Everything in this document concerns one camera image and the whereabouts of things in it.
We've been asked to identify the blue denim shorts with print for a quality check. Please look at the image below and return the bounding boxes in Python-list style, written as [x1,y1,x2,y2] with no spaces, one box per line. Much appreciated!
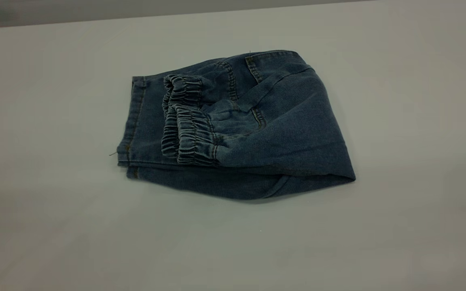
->
[110,50,356,201]

